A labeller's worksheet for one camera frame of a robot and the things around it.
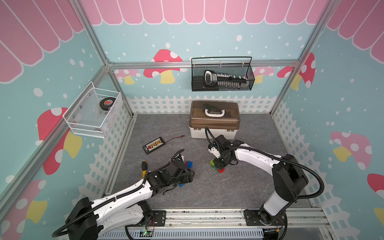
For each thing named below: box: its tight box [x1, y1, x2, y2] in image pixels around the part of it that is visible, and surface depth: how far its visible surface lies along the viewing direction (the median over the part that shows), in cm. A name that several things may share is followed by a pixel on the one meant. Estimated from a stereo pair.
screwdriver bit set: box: [192, 70, 249, 91], surface depth 90 cm
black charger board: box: [142, 136, 166, 155], surface depth 102 cm
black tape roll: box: [99, 97, 116, 111], surface depth 81 cm
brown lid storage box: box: [188, 100, 241, 140], surface depth 96 cm
